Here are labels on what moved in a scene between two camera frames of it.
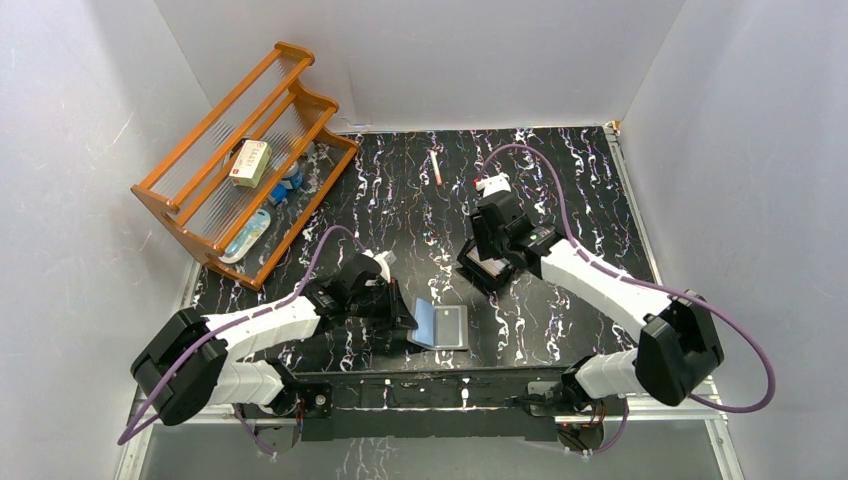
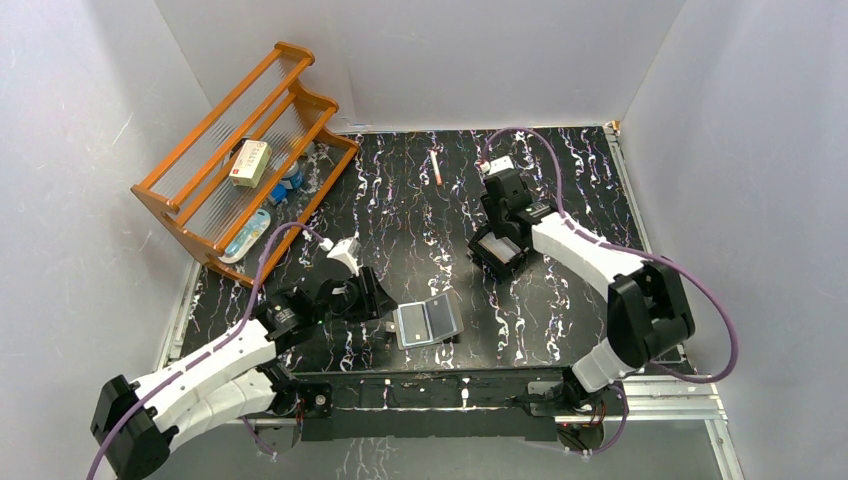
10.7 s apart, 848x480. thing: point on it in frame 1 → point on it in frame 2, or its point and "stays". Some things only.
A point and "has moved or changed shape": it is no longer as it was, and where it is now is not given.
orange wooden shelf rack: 249,177 stays
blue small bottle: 292,179 stays
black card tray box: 488,274 has moved or changed shape
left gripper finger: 402,316 → 380,300
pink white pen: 436,167 stays
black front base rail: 460,402 stays
